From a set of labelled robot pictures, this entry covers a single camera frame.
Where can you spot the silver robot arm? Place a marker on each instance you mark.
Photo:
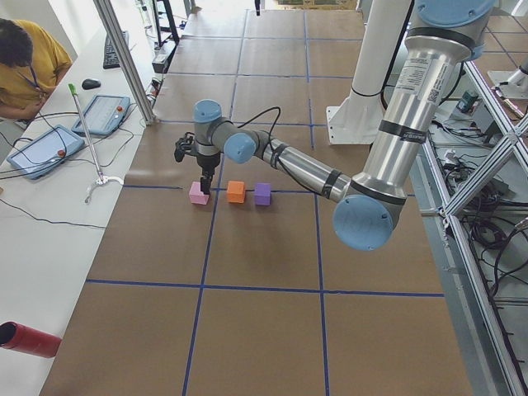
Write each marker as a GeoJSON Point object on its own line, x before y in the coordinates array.
{"type": "Point", "coordinates": [443, 34]}
{"type": "Point", "coordinates": [523, 67]}

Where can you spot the black keyboard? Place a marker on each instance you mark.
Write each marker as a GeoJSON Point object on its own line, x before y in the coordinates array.
{"type": "Point", "coordinates": [110, 58]}

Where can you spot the aluminium frame post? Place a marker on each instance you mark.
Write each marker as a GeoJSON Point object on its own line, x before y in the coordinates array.
{"type": "Point", "coordinates": [110, 22]}

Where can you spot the near blue teach pendant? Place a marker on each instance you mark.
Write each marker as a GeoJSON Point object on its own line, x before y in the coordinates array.
{"type": "Point", "coordinates": [46, 152]}

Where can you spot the purple foam block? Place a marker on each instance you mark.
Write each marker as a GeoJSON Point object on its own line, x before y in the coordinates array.
{"type": "Point", "coordinates": [262, 194]}

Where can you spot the blue teach pendant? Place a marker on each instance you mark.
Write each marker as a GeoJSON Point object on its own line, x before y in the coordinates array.
{"type": "Point", "coordinates": [104, 113]}
{"type": "Point", "coordinates": [46, 152]}

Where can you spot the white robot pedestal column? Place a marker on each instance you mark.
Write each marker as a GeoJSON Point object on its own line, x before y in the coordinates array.
{"type": "Point", "coordinates": [357, 119]}

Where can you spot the pink foam block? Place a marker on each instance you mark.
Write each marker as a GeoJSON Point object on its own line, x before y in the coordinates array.
{"type": "Point", "coordinates": [196, 196]}

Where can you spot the orange foam block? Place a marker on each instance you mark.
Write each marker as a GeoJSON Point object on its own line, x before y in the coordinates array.
{"type": "Point", "coordinates": [236, 192]}

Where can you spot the far blue teach pendant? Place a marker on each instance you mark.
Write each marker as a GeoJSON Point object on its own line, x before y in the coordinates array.
{"type": "Point", "coordinates": [104, 113]}

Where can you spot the reacher grabber stick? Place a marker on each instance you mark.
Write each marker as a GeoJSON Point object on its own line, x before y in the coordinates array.
{"type": "Point", "coordinates": [101, 179]}

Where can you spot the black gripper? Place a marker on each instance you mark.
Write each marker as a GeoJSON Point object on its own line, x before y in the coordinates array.
{"type": "Point", "coordinates": [207, 162]}

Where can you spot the black computer mouse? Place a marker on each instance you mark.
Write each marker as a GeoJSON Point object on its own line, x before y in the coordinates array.
{"type": "Point", "coordinates": [90, 83]}

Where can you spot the person in yellow shirt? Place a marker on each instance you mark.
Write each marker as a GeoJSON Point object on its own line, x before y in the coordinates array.
{"type": "Point", "coordinates": [33, 63]}

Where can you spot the orange black usb hub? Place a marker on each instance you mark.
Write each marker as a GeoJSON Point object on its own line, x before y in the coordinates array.
{"type": "Point", "coordinates": [155, 85]}

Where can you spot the red cylinder tube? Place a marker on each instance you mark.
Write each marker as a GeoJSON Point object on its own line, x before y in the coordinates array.
{"type": "Point", "coordinates": [18, 337]}

